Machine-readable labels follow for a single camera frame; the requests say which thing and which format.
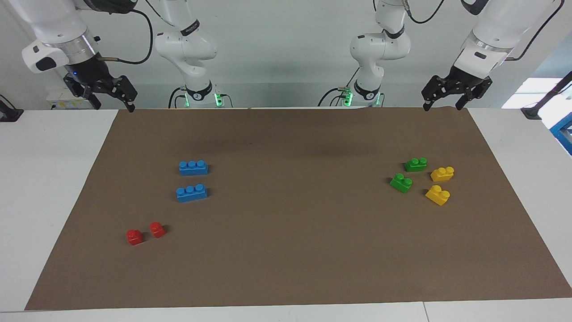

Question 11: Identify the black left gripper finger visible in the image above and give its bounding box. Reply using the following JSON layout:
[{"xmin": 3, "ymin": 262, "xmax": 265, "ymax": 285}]
[
  {"xmin": 455, "ymin": 78, "xmax": 492, "ymax": 110},
  {"xmin": 422, "ymin": 76, "xmax": 450, "ymax": 112}
]

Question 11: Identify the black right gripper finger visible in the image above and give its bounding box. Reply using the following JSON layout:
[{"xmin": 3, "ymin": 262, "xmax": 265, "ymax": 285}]
[
  {"xmin": 74, "ymin": 85, "xmax": 101, "ymax": 110},
  {"xmin": 111, "ymin": 75, "xmax": 137, "ymax": 113}
]

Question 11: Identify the green two-stud toy brick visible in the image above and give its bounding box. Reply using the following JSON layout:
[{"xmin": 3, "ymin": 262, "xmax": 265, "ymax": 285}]
[
  {"xmin": 404, "ymin": 157, "xmax": 428, "ymax": 173},
  {"xmin": 390, "ymin": 173, "xmax": 413, "ymax": 194}
]

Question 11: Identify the blue three-stud toy brick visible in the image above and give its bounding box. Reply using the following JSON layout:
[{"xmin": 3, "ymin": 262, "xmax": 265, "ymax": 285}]
[
  {"xmin": 176, "ymin": 184, "xmax": 208, "ymax": 203},
  {"xmin": 179, "ymin": 160, "xmax": 209, "ymax": 176}
]

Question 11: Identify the black table clamp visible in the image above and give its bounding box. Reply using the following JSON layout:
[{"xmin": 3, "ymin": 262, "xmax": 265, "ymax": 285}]
[{"xmin": 0, "ymin": 95, "xmax": 24, "ymax": 122}]

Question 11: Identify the yellow two-stud toy brick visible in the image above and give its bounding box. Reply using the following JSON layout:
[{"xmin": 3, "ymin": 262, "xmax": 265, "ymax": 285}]
[
  {"xmin": 430, "ymin": 166, "xmax": 455, "ymax": 182},
  {"xmin": 425, "ymin": 185, "xmax": 451, "ymax": 206}
]

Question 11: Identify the brown paper table mat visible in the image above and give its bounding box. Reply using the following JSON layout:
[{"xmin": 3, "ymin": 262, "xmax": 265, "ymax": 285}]
[{"xmin": 25, "ymin": 107, "xmax": 572, "ymax": 311}]

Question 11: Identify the white wall socket box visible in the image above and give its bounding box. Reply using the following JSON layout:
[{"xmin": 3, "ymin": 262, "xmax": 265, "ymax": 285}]
[{"xmin": 46, "ymin": 87, "xmax": 92, "ymax": 110}]

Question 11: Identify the black right arm base cable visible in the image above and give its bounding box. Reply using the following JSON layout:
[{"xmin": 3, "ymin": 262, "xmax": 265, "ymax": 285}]
[{"xmin": 168, "ymin": 87, "xmax": 186, "ymax": 109}]

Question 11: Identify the black arm base cable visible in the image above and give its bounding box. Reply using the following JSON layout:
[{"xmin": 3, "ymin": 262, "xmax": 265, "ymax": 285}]
[
  {"xmin": 168, "ymin": 87, "xmax": 186, "ymax": 109},
  {"xmin": 318, "ymin": 67, "xmax": 361, "ymax": 107}
]

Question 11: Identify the black camera stand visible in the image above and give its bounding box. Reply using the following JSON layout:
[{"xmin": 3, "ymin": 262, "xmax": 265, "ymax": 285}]
[{"xmin": 521, "ymin": 72, "xmax": 572, "ymax": 120}]

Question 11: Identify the blue frame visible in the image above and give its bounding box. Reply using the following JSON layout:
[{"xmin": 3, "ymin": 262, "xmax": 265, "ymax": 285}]
[{"xmin": 550, "ymin": 112, "xmax": 572, "ymax": 156}]

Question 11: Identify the black left arm base cable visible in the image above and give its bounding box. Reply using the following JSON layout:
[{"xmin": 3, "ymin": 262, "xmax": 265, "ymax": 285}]
[{"xmin": 318, "ymin": 67, "xmax": 361, "ymax": 107}]

